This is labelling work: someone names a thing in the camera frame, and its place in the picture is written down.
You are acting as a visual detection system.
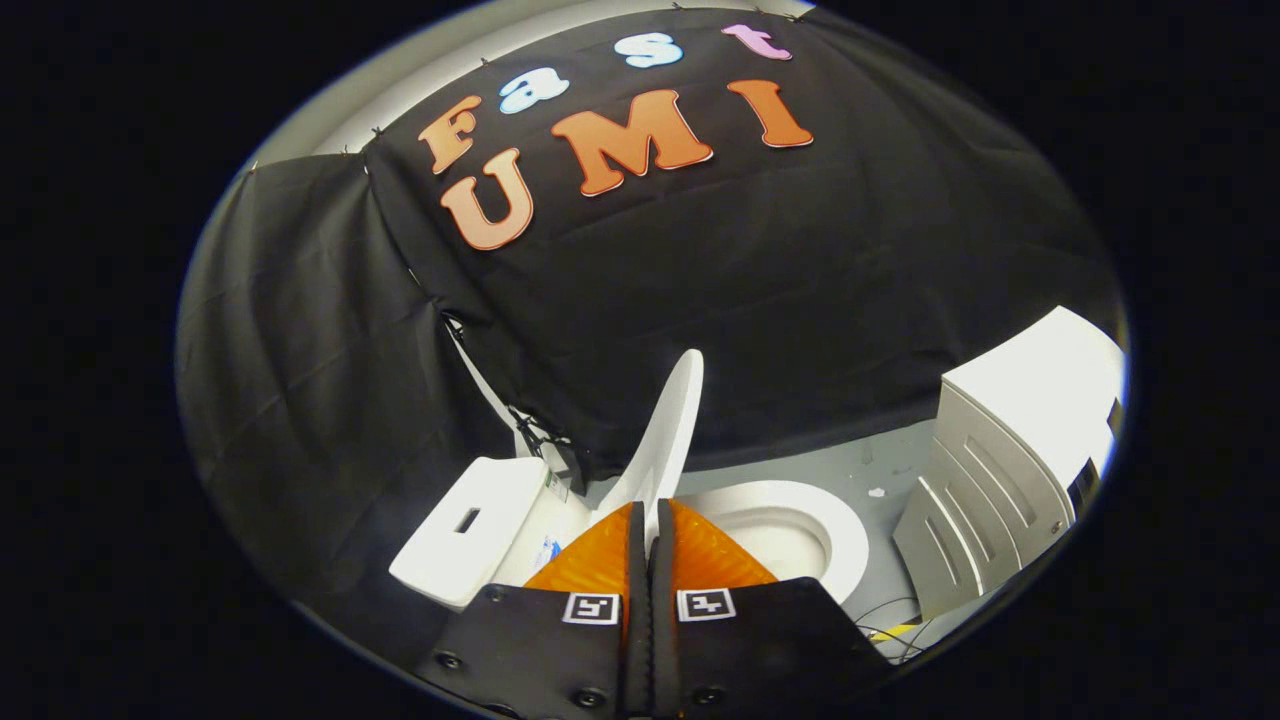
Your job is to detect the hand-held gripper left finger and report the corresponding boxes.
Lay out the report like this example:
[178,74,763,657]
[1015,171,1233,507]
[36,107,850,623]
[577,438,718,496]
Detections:
[415,500,652,720]

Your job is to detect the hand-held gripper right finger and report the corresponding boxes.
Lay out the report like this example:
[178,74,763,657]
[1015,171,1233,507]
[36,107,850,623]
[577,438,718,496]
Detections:
[650,497,892,720]

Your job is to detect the white toilet lid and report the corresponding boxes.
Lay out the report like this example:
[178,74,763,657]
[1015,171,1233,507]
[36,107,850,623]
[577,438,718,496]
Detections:
[588,347,707,557]

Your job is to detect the white ceramic toilet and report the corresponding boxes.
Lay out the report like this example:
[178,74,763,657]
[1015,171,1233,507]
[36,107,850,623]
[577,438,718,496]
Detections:
[387,454,870,613]

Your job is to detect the black backdrop cloth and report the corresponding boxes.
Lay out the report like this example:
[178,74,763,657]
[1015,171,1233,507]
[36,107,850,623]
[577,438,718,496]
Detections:
[177,4,1123,606]

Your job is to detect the white ribbed cabinet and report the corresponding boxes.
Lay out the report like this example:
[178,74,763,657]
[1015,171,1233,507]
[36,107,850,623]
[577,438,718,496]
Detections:
[891,305,1130,622]

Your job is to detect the tangled black floor cables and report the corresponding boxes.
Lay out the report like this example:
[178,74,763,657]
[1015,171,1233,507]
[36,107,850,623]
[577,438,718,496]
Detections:
[853,597,943,667]

